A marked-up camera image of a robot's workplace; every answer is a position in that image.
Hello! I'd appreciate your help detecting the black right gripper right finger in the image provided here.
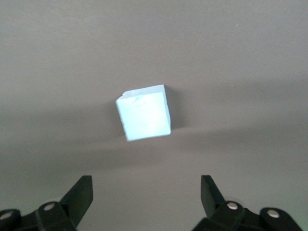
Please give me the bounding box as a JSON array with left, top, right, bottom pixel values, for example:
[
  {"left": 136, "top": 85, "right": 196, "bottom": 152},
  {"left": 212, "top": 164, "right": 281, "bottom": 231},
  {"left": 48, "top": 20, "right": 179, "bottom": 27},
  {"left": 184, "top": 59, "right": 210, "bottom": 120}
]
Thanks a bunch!
[{"left": 192, "top": 175, "right": 301, "bottom": 231}]

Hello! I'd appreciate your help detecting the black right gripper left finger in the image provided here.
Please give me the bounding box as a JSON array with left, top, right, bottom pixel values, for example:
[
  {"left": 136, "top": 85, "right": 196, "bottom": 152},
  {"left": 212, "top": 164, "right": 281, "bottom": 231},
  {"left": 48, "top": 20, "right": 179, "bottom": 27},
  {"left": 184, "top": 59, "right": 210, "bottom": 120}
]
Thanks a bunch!
[{"left": 0, "top": 175, "right": 94, "bottom": 231}]

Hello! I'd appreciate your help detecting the light blue foam block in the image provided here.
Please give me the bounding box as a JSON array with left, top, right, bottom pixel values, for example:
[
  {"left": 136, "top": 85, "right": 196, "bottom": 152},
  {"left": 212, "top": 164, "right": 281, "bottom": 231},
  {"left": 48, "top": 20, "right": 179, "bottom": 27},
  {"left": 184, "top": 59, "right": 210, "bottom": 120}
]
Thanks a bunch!
[{"left": 115, "top": 84, "right": 173, "bottom": 142}]

